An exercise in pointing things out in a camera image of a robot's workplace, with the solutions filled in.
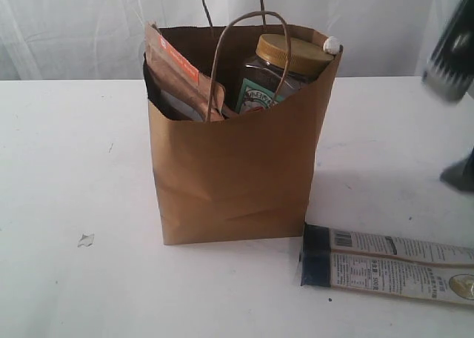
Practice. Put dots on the nut jar with gold lid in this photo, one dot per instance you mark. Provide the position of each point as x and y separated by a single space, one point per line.
274 73

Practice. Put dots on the brown pouch with orange label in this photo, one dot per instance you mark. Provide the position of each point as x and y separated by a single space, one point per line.
176 76

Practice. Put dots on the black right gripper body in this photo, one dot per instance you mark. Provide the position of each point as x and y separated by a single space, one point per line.
459 176

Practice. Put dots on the white curtain backdrop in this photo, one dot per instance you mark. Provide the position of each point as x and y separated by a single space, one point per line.
104 39

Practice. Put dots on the white long noodle package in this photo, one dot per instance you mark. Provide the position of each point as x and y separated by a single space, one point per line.
388 265

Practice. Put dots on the white candy top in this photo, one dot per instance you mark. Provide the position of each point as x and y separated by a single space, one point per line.
331 46

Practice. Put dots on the brown paper bag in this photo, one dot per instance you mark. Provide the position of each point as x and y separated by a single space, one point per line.
245 177

